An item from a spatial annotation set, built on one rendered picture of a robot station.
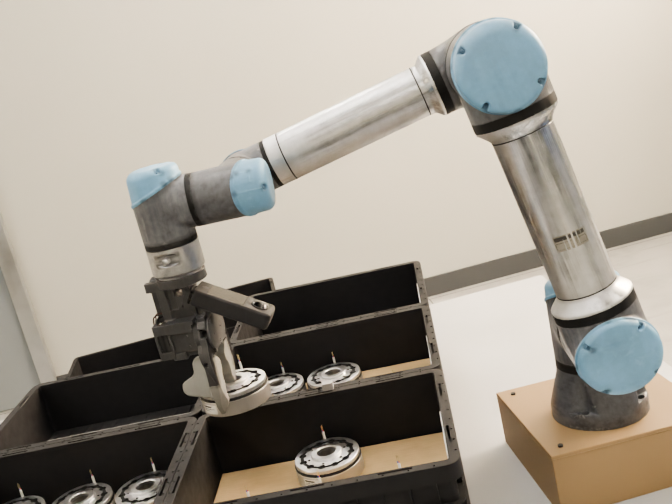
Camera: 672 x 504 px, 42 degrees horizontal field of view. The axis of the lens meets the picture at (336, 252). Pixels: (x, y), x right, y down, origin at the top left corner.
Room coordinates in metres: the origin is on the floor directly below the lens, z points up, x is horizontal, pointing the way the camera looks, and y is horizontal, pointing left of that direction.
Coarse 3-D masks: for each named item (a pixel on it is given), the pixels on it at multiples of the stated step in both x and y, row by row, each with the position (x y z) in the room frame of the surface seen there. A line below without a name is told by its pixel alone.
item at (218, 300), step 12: (204, 288) 1.18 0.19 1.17; (216, 288) 1.19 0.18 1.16; (192, 300) 1.17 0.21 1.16; (204, 300) 1.16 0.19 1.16; (216, 300) 1.16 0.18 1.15; (228, 300) 1.16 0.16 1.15; (240, 300) 1.18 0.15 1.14; (252, 300) 1.19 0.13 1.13; (216, 312) 1.16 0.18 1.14; (228, 312) 1.16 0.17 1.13; (240, 312) 1.16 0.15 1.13; (252, 312) 1.15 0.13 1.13; (264, 312) 1.16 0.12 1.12; (252, 324) 1.15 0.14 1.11; (264, 324) 1.15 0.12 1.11
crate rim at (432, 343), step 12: (396, 312) 1.57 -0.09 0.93; (408, 312) 1.56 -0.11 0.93; (336, 324) 1.58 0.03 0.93; (348, 324) 1.57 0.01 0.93; (432, 324) 1.46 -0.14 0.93; (276, 336) 1.59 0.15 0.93; (288, 336) 1.58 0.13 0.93; (432, 336) 1.40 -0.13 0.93; (432, 348) 1.39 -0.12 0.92; (432, 360) 1.30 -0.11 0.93; (396, 372) 1.29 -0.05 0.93; (408, 372) 1.28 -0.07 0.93; (336, 384) 1.30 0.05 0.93; (348, 384) 1.29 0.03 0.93; (276, 396) 1.31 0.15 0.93; (288, 396) 1.30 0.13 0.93
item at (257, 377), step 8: (248, 368) 1.27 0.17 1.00; (256, 368) 1.26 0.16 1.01; (248, 376) 1.23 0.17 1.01; (256, 376) 1.23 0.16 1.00; (264, 376) 1.22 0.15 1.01; (248, 384) 1.20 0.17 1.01; (256, 384) 1.19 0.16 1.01; (232, 392) 1.19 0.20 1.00; (240, 392) 1.18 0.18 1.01; (248, 392) 1.18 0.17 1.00
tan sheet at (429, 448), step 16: (368, 448) 1.26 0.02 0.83; (384, 448) 1.24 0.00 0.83; (400, 448) 1.23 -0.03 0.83; (416, 448) 1.22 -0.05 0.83; (432, 448) 1.21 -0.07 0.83; (272, 464) 1.28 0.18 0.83; (288, 464) 1.27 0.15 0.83; (368, 464) 1.21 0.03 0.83; (384, 464) 1.19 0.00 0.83; (416, 464) 1.17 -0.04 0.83; (224, 480) 1.26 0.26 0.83; (240, 480) 1.25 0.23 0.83; (256, 480) 1.24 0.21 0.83; (272, 480) 1.23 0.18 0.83; (288, 480) 1.22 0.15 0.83; (224, 496) 1.21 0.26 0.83; (240, 496) 1.20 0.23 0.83
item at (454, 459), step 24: (360, 384) 1.28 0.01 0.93; (384, 384) 1.27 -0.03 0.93; (264, 408) 1.29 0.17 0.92; (192, 432) 1.25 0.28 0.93; (192, 456) 1.18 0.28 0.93; (456, 456) 0.99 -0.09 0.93; (336, 480) 1.00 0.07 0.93; (360, 480) 0.99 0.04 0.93; (384, 480) 0.98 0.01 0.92; (408, 480) 0.98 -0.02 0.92; (432, 480) 0.98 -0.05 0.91
